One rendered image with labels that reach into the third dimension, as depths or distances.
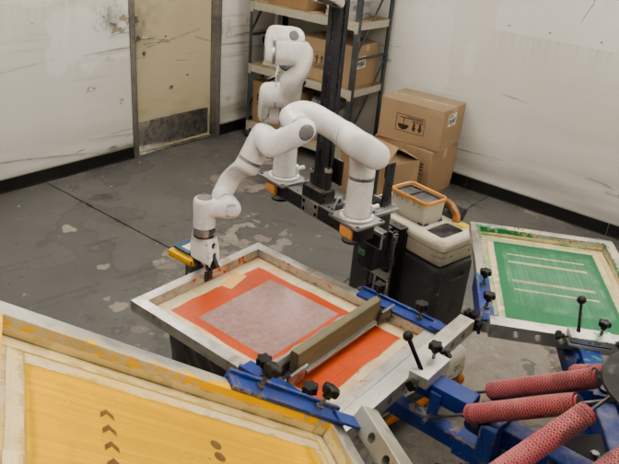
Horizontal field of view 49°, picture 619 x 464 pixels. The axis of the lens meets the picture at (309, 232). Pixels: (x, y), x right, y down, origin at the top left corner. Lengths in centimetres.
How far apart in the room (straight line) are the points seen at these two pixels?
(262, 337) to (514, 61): 402
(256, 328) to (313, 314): 20
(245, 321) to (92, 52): 381
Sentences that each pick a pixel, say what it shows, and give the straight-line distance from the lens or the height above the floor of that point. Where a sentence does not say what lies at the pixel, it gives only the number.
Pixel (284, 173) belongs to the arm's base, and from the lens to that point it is 271.
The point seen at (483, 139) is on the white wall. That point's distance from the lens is 587.
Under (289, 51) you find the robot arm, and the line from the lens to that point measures 244.
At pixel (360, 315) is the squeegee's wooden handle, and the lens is 205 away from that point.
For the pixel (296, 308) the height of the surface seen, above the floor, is 96.
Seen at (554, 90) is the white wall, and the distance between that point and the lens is 558.
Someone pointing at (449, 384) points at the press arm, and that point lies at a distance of 187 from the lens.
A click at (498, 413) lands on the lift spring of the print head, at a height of 111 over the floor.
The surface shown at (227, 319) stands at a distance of 215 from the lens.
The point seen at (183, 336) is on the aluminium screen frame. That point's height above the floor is 98.
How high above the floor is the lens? 217
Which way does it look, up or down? 26 degrees down
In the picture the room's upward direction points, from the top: 5 degrees clockwise
